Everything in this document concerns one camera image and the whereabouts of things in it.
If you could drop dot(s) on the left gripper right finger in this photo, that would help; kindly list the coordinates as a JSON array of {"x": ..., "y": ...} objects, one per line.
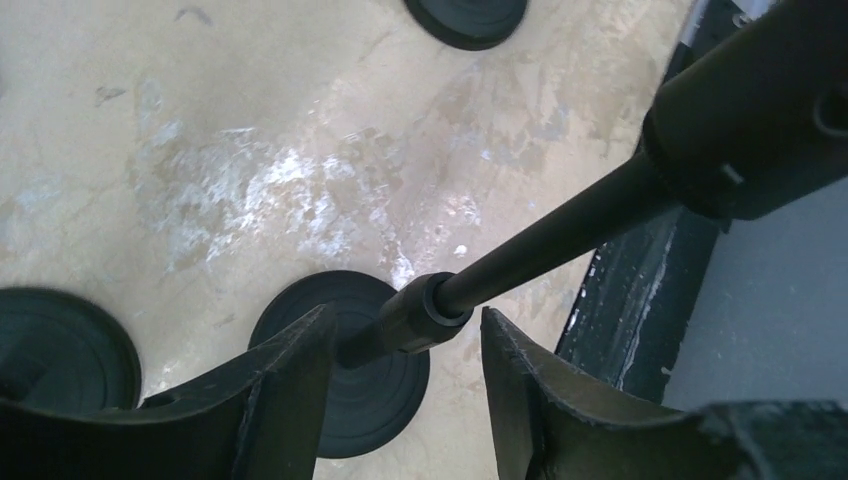
[{"x": 551, "y": 420}]

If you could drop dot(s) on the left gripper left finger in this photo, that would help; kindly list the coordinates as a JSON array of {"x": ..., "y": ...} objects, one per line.
[{"x": 257, "y": 416}]

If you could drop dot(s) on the black round-base mic stand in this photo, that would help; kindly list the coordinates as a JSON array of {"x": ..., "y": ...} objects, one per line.
[{"x": 757, "y": 123}]

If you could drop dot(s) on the black stand behind left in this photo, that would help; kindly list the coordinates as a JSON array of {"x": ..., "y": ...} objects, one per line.
[{"x": 63, "y": 353}]

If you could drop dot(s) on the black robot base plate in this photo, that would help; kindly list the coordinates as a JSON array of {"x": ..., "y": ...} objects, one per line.
[{"x": 635, "y": 301}]

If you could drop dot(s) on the black stand with shock mount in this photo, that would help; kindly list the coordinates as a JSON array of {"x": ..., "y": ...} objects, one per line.
[{"x": 469, "y": 25}]

